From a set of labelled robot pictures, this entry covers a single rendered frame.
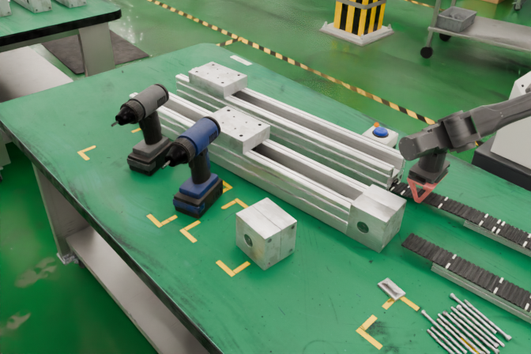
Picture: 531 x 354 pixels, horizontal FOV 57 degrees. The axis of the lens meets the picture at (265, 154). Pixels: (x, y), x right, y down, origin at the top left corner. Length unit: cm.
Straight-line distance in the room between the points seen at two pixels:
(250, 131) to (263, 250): 37
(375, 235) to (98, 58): 198
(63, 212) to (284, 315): 119
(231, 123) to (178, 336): 73
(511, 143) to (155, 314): 123
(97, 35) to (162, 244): 173
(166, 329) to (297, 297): 74
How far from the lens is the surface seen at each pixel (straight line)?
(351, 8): 449
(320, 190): 115
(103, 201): 129
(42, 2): 269
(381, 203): 113
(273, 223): 104
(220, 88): 152
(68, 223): 203
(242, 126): 130
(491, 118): 112
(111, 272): 189
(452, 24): 418
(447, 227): 127
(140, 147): 134
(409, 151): 114
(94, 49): 272
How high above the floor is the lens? 158
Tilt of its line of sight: 34 degrees down
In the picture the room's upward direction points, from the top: 2 degrees clockwise
